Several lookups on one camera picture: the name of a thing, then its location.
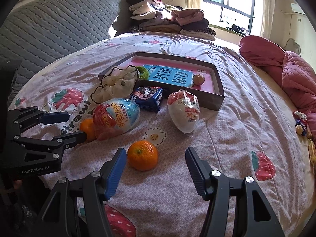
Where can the pile of folded clothes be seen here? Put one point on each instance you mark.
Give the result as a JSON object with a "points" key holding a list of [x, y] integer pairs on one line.
{"points": [[155, 16]]}

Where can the grey quilted headboard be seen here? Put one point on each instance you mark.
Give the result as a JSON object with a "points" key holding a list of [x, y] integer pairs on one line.
{"points": [[43, 31]]}

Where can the pink quilted blanket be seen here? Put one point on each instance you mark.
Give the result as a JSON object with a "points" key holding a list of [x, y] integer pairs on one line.
{"points": [[291, 72]]}

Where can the orange mandarin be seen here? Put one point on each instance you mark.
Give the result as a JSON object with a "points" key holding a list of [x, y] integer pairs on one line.
{"points": [[142, 156], [87, 126]]}

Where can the heart shaped chair back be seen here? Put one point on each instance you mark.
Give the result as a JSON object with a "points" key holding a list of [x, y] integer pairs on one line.
{"points": [[292, 46]]}

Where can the white air conditioner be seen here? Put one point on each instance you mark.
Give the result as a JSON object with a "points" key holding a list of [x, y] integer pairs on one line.
{"points": [[297, 9]]}

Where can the yellow snack packet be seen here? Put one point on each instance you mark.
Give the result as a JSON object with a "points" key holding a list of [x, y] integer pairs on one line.
{"points": [[311, 151]]}

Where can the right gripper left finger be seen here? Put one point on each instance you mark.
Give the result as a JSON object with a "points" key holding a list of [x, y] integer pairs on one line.
{"points": [[75, 208]]}

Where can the brown walnut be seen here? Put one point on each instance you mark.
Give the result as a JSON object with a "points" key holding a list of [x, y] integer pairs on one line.
{"points": [[198, 79]]}

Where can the dark shallow cardboard box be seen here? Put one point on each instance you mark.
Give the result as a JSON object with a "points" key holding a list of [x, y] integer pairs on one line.
{"points": [[212, 101]]}

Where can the white red toy egg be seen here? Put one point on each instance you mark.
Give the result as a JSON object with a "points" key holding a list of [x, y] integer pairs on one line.
{"points": [[184, 110]]}

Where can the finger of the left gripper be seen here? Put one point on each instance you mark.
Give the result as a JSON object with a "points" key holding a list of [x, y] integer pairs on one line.
{"points": [[25, 147], [32, 116]]}

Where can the window with dark frame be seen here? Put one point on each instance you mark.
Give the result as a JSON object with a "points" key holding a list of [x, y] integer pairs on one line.
{"points": [[235, 15]]}

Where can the cream fabric scrunchie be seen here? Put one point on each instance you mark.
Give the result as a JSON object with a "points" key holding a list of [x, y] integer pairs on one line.
{"points": [[119, 83]]}

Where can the small colourful toy figure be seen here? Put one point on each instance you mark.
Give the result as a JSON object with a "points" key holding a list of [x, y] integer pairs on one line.
{"points": [[301, 125]]}

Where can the red blue toy egg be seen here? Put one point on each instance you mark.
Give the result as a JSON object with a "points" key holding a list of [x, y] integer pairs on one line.
{"points": [[115, 117]]}

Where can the blue cookie packet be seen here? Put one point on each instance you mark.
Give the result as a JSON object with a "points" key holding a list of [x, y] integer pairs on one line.
{"points": [[148, 98]]}

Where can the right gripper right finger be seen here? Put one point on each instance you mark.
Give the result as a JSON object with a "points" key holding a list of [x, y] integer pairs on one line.
{"points": [[254, 215]]}

